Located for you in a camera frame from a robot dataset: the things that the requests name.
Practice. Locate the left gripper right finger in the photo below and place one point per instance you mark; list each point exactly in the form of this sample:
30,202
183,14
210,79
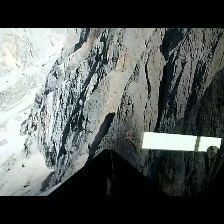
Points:
130,183

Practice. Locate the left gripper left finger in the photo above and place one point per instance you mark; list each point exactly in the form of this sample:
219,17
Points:
90,180

